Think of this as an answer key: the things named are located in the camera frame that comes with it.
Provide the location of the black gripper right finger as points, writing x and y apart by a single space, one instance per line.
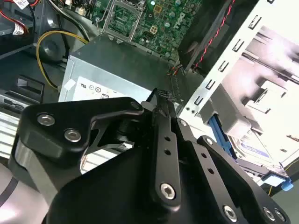
217 168

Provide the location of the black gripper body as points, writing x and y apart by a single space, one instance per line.
112 191

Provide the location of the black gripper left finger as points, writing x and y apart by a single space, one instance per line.
58 140

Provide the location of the hard disk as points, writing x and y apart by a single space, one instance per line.
254 149

